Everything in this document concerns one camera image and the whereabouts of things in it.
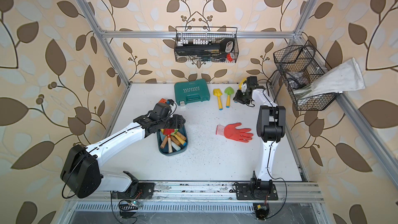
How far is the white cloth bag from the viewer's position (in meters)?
0.56

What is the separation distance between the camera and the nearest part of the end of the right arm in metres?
0.78

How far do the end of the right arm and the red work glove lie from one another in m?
0.17

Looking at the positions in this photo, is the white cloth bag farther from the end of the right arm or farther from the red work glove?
the red work glove

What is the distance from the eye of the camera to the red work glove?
3.05 feet

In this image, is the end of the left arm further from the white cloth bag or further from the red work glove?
the white cloth bag

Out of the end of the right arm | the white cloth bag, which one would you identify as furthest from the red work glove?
Result: the white cloth bag

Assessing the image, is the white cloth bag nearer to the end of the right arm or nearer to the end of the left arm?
the end of the right arm
